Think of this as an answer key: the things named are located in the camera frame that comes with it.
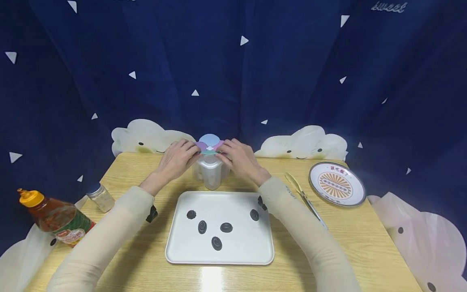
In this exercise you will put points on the person's right hand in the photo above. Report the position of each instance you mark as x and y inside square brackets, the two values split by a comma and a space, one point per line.
[241, 161]

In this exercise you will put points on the person's left hand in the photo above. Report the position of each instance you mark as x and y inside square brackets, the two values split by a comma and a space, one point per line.
[174, 162]

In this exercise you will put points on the person's right fingers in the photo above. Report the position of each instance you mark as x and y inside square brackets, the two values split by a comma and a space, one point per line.
[230, 151]

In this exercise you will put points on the person's left fingers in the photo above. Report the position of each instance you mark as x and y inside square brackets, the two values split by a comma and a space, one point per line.
[189, 151]

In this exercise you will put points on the clear container with pastel lids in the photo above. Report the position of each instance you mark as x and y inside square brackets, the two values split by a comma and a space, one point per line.
[211, 174]

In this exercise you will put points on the person's left forearm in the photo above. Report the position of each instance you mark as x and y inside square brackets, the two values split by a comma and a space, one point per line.
[109, 235]

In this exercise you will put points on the person's right forearm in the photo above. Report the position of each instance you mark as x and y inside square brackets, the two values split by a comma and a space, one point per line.
[310, 235]

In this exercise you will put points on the black wrist band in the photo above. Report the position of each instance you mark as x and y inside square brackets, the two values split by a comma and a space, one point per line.
[262, 203]
[151, 213]

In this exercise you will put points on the dark flower-shaped chocolate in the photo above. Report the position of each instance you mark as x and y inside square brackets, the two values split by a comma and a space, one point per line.
[191, 214]

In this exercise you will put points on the dark oval swirl chocolate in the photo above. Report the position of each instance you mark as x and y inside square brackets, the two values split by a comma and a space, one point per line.
[226, 227]
[216, 243]
[202, 227]
[254, 215]

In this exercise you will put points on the metal tongs with yellow tips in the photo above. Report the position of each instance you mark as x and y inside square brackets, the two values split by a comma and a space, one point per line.
[304, 198]

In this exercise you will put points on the small glass jar dark lid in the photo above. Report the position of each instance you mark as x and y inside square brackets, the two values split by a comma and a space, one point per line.
[102, 198]

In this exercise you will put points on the white rectangular tray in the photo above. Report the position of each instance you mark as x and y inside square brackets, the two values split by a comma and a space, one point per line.
[219, 255]

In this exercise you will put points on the round plate with sunburst print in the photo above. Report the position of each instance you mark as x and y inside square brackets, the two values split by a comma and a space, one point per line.
[336, 184]

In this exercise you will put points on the oil bottle with orange cap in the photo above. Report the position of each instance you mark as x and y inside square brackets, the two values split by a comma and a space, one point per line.
[58, 219]

